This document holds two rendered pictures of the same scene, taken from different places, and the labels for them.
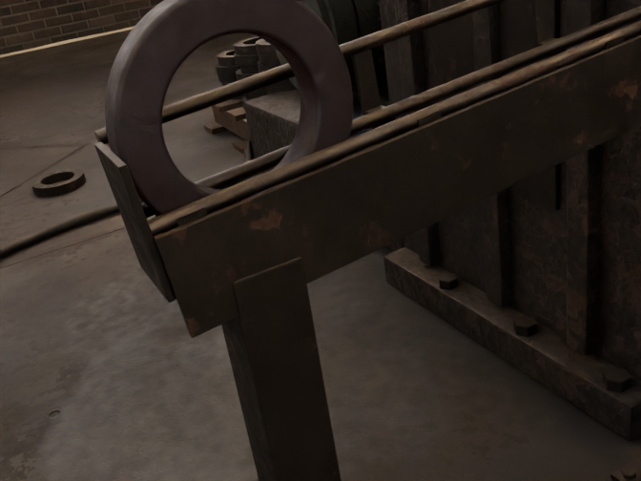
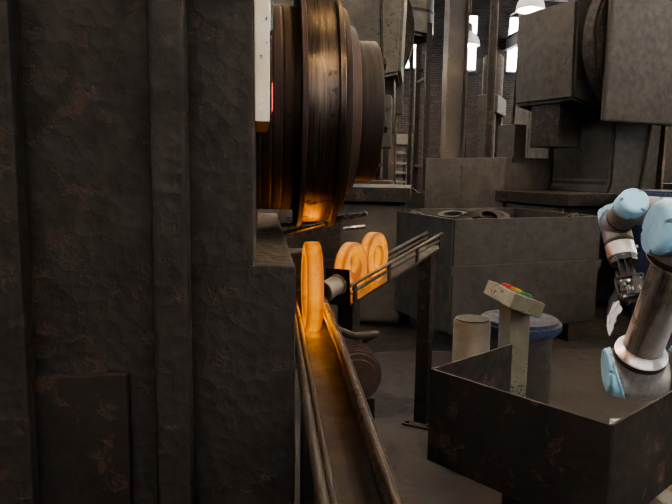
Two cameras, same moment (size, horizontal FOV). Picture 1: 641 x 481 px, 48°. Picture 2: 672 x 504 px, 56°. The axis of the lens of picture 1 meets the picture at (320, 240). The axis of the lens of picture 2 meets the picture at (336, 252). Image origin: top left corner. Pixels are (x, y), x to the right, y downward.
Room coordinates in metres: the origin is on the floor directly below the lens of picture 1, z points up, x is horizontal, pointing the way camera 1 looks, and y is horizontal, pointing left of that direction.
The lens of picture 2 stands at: (0.54, 0.30, 1.00)
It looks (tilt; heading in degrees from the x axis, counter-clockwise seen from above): 8 degrees down; 288
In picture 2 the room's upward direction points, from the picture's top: 1 degrees clockwise
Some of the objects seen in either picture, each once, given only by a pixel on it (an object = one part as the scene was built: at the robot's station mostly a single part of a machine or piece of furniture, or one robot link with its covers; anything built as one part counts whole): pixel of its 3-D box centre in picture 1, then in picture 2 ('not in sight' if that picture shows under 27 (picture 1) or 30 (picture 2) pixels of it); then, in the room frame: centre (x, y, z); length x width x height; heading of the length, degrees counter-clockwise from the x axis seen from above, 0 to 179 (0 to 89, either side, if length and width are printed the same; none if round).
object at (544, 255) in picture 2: not in sight; (485, 269); (0.84, -3.70, 0.39); 1.03 x 0.83 x 0.77; 40
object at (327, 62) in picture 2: not in sight; (315, 111); (0.98, -0.94, 1.12); 0.47 x 0.06 x 0.47; 115
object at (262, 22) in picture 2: not in sight; (262, 66); (0.94, -0.59, 1.15); 0.26 x 0.02 x 0.18; 115
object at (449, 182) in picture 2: not in sight; (481, 220); (1.03, -5.43, 0.55); 1.10 x 0.53 x 1.10; 135
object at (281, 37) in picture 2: not in sight; (275, 110); (1.06, -0.91, 1.12); 0.47 x 0.10 x 0.47; 115
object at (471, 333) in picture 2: not in sight; (469, 394); (0.73, -1.76, 0.26); 0.12 x 0.12 x 0.52
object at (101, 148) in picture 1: (134, 220); not in sight; (0.50, 0.13, 0.62); 0.07 x 0.01 x 0.11; 25
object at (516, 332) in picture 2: not in sight; (511, 375); (0.60, -1.87, 0.31); 0.24 x 0.16 x 0.62; 115
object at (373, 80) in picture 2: not in sight; (362, 112); (0.89, -0.98, 1.12); 0.28 x 0.06 x 0.28; 115
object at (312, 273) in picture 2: not in sight; (311, 285); (0.99, -0.94, 0.75); 0.18 x 0.03 x 0.18; 115
